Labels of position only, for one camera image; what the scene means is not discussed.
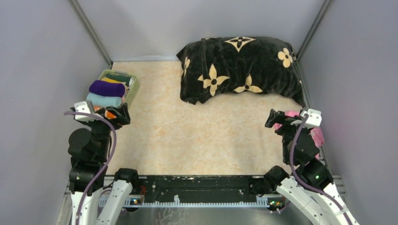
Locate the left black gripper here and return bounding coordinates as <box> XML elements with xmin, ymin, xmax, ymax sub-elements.
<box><xmin>83</xmin><ymin>102</ymin><xmax>130</xmax><ymax>160</ymax></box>

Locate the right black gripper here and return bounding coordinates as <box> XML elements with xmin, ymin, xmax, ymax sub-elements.
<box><xmin>265</xmin><ymin>108</ymin><xmax>310</xmax><ymax>164</ymax></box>

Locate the light blue towel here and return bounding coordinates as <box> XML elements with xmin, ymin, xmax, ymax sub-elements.
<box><xmin>86</xmin><ymin>92</ymin><xmax>123</xmax><ymax>107</ymax></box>

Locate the purple towel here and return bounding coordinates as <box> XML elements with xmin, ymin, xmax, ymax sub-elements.
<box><xmin>89</xmin><ymin>80</ymin><xmax>126</xmax><ymax>97</ymax></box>

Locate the black floral blanket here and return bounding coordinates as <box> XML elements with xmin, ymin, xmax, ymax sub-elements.
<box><xmin>176</xmin><ymin>36</ymin><xmax>306</xmax><ymax>107</ymax></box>

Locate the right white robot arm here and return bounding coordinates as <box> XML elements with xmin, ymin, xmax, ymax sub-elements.
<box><xmin>264</xmin><ymin>109</ymin><xmax>359</xmax><ymax>225</ymax></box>

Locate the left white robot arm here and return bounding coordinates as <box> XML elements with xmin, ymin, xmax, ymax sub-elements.
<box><xmin>64</xmin><ymin>100</ymin><xmax>141</xmax><ymax>225</ymax></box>

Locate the orange DORA rolled towel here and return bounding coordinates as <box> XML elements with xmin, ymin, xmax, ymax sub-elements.
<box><xmin>93</xmin><ymin>106</ymin><xmax>116</xmax><ymax>119</ymax></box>

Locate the green plastic basket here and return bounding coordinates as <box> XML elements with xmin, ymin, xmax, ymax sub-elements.
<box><xmin>99</xmin><ymin>69</ymin><xmax>140</xmax><ymax>109</ymax></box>

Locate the dark green rolled towel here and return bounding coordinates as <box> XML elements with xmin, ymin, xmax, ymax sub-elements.
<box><xmin>105</xmin><ymin>73</ymin><xmax>134</xmax><ymax>87</ymax></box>

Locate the yellow rolled towel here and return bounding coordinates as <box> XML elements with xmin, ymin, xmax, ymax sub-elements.
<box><xmin>101</xmin><ymin>77</ymin><xmax>123</xmax><ymax>83</ymax></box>

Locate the pink towel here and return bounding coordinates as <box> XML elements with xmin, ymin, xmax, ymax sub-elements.
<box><xmin>272</xmin><ymin>111</ymin><xmax>324</xmax><ymax>165</ymax></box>

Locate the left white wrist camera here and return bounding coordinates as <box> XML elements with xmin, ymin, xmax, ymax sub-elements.
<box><xmin>74</xmin><ymin>100</ymin><xmax>103</xmax><ymax>122</ymax></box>

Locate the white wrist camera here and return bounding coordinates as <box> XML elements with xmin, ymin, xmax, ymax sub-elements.
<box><xmin>74</xmin><ymin>100</ymin><xmax>103</xmax><ymax>122</ymax></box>
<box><xmin>291</xmin><ymin>108</ymin><xmax>322</xmax><ymax>129</ymax></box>

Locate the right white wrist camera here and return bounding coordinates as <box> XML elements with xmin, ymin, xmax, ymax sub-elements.
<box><xmin>291</xmin><ymin>108</ymin><xmax>322</xmax><ymax>129</ymax></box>

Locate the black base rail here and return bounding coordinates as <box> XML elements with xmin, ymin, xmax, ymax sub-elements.
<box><xmin>124</xmin><ymin>175</ymin><xmax>287</xmax><ymax>210</ymax></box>

